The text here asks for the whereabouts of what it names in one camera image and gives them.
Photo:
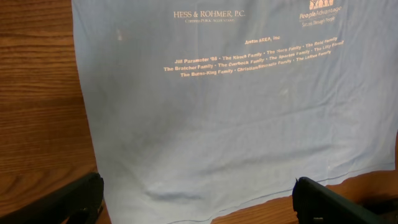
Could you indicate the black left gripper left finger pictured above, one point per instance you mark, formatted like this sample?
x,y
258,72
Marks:
x,y
78,202

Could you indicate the light blue printed t-shirt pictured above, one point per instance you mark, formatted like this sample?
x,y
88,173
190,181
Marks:
x,y
200,108

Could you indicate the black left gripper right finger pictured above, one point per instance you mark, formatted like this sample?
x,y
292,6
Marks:
x,y
314,203

